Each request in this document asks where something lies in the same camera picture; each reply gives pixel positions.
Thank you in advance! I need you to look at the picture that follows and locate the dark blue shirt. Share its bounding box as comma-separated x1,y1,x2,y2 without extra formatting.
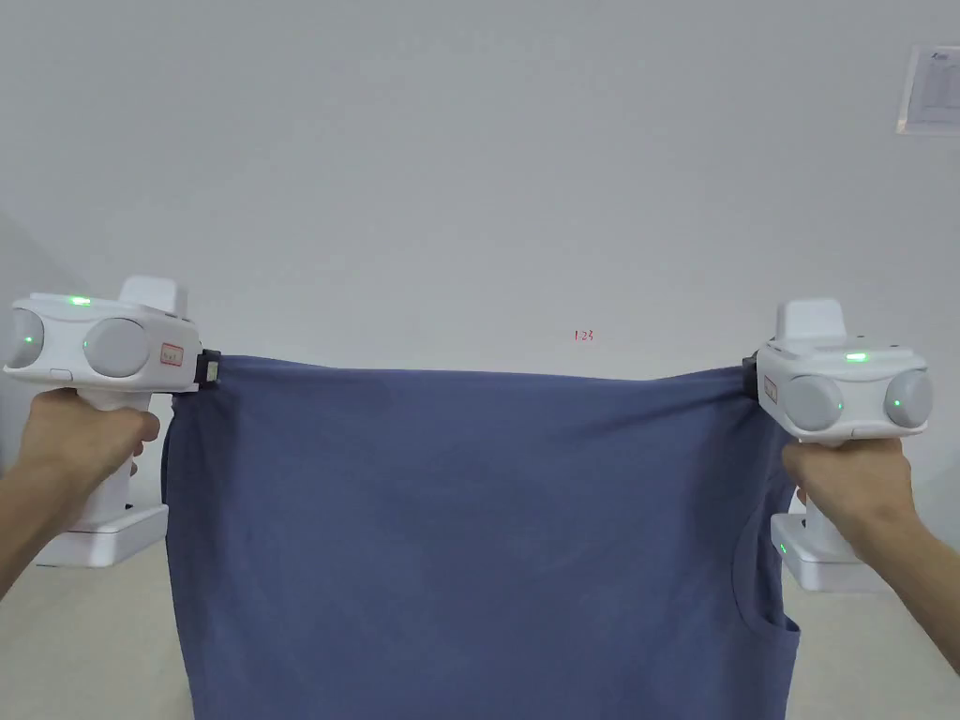
160,353,803,720

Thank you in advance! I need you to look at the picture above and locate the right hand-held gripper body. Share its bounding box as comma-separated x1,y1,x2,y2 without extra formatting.
742,299,934,593

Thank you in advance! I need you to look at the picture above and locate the white printed paper notice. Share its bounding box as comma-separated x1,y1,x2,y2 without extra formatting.
895,44,960,137

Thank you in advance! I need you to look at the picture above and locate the person's right hand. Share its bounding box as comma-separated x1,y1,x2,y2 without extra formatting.
781,436,914,543

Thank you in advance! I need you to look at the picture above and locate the person's left hand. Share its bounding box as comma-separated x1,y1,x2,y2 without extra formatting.
14,388,161,520

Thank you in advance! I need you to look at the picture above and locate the person's left forearm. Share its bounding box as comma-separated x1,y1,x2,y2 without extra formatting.
0,457,74,601

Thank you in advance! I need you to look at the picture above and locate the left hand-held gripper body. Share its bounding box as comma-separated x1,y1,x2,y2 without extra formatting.
3,276,224,569

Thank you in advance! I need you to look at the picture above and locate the person's right forearm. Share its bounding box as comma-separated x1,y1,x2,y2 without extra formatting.
853,487,960,676

